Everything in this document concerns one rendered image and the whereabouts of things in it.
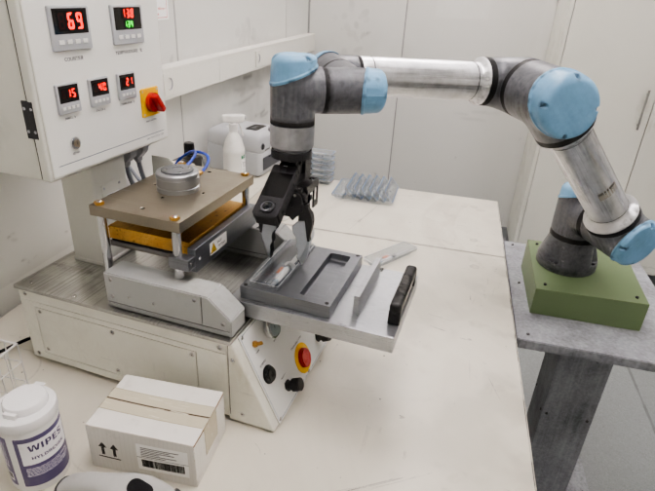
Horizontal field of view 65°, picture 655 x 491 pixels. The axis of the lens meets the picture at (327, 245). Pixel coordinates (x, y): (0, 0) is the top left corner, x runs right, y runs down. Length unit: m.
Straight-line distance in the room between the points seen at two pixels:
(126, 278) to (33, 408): 0.24
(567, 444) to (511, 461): 0.82
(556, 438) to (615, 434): 0.59
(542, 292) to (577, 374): 0.34
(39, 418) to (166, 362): 0.23
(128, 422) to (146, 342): 0.16
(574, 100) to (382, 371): 0.63
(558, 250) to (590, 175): 0.34
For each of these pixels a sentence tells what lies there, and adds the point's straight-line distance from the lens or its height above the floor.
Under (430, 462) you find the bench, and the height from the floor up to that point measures 0.75.
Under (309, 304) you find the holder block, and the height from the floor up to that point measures 0.99.
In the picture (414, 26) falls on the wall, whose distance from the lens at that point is 3.37.
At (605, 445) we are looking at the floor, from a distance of 2.29.
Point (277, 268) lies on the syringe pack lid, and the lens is 0.94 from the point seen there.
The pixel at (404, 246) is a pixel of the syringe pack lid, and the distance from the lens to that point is 1.58.
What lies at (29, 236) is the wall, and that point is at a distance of 1.45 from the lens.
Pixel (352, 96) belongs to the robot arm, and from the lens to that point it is 0.87.
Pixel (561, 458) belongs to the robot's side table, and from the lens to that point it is 1.86.
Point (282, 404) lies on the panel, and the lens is 0.99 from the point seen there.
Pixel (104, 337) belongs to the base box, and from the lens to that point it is 1.06.
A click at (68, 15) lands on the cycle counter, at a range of 0.97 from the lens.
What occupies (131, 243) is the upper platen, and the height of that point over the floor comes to 1.03.
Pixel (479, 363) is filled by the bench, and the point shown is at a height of 0.75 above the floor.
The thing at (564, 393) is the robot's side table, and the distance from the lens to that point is 1.69.
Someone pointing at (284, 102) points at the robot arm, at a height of 1.30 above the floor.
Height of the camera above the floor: 1.46
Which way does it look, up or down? 26 degrees down
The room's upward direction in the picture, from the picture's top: 3 degrees clockwise
